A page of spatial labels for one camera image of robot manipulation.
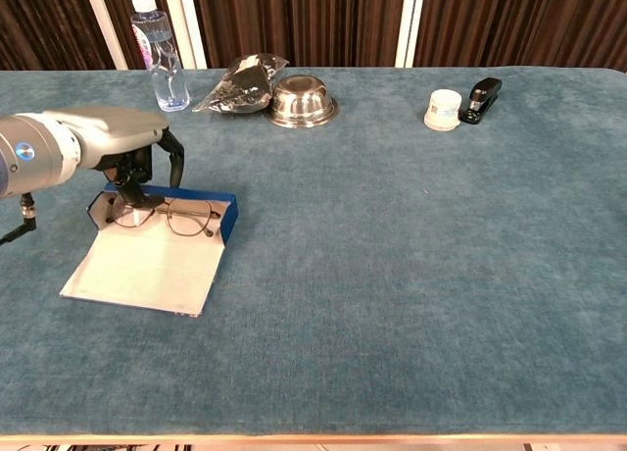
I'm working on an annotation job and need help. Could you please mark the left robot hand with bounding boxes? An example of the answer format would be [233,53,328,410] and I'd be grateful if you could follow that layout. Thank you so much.
[46,106,186,210]

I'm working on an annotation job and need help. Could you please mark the eyeglasses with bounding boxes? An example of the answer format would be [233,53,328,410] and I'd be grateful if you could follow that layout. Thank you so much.
[106,195,222,239]

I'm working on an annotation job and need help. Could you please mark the blue glasses case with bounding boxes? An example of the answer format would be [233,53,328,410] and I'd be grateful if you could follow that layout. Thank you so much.
[59,183,240,319]

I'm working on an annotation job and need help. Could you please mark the clear plastic water bottle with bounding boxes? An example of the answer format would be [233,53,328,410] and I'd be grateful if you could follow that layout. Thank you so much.
[129,0,191,113]

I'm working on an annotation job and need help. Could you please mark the plastic bag with black cloth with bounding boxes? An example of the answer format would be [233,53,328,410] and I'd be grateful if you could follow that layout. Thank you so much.
[191,52,291,115]

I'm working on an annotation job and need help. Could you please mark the stainless steel bowl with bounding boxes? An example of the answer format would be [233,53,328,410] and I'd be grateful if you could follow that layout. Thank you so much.
[264,75,340,129]

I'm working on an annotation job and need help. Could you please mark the dark brown curtain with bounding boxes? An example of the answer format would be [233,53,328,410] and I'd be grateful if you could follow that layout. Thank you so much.
[0,0,627,74]

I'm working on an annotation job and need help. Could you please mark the blue table cloth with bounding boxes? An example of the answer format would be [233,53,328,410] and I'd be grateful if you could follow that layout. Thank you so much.
[0,66,627,437]

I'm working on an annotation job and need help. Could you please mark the small white jar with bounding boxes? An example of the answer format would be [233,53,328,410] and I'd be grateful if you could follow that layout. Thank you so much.
[423,88,463,131]

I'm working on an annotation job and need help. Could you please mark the black remote device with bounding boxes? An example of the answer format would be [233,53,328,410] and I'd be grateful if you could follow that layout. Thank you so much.
[458,76,504,125]

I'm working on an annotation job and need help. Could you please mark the white frame post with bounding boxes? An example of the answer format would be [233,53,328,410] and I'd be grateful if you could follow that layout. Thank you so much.
[81,0,129,71]
[161,0,208,70]
[395,0,427,69]

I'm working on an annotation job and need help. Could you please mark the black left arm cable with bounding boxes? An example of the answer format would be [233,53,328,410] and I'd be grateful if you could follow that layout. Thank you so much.
[0,191,38,247]

